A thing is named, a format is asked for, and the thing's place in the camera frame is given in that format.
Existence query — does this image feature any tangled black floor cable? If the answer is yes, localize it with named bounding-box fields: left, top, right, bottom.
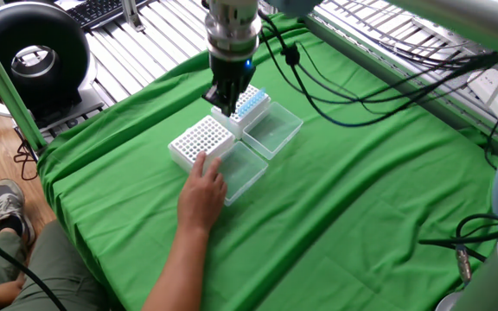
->
left=12, top=127, right=39, bottom=182

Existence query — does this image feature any black cable with connector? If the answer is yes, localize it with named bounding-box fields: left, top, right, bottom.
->
left=417, top=213, right=498, bottom=286

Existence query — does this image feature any grey aluminium frame rail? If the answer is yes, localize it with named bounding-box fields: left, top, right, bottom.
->
left=304, top=12, right=498, bottom=152

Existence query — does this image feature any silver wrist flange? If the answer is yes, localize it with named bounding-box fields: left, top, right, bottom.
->
left=204, top=0, right=263, bottom=61

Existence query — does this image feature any grey device stand base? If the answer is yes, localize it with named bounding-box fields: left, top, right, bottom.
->
left=0, top=84, right=105, bottom=130

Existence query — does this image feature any green table cloth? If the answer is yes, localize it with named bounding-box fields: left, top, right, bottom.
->
left=36, top=12, right=498, bottom=311

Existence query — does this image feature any small metal bracket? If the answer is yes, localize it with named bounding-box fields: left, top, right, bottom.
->
left=120, top=0, right=147, bottom=33

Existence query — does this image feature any dark wrist camera cable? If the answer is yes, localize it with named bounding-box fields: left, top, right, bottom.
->
left=257, top=12, right=498, bottom=130

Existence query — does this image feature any grey trouser leg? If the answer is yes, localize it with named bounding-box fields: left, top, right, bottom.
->
left=0, top=219, right=112, bottom=311

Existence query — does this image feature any clear plastic rack lid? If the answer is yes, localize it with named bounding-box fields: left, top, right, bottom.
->
left=242, top=101, right=304, bottom=161
left=214, top=141, right=270, bottom=207

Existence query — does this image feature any person's hand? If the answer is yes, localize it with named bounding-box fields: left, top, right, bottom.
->
left=176, top=150, right=229, bottom=235

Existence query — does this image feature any black table cable bundle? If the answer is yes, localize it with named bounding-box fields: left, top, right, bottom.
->
left=339, top=42, right=498, bottom=169

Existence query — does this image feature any black ring-shaped device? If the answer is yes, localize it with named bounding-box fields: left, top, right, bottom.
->
left=0, top=2, right=92, bottom=114

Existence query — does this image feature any grey sneaker shoe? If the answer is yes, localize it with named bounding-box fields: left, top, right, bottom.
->
left=0, top=179, right=37, bottom=247

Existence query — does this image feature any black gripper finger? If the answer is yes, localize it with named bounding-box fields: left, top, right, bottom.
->
left=221, top=81, right=247, bottom=118
left=201, top=84, right=225, bottom=110

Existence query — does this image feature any person's bare forearm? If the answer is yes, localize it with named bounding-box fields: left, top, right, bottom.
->
left=141, top=224, right=215, bottom=311

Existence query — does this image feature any white power strip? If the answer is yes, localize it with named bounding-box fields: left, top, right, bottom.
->
left=467, top=68, right=498, bottom=126

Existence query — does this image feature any green tinted aluminium post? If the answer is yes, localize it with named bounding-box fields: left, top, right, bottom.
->
left=0, top=16, right=48, bottom=153

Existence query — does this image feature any black computer keyboard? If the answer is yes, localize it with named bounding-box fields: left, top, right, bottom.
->
left=67, top=0, right=149, bottom=29

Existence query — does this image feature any white pipette tip rack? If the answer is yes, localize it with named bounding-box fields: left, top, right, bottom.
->
left=210, top=84, right=271, bottom=140
left=168, top=114, right=236, bottom=174

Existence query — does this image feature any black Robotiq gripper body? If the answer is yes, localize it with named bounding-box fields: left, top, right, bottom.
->
left=209, top=54, right=258, bottom=94

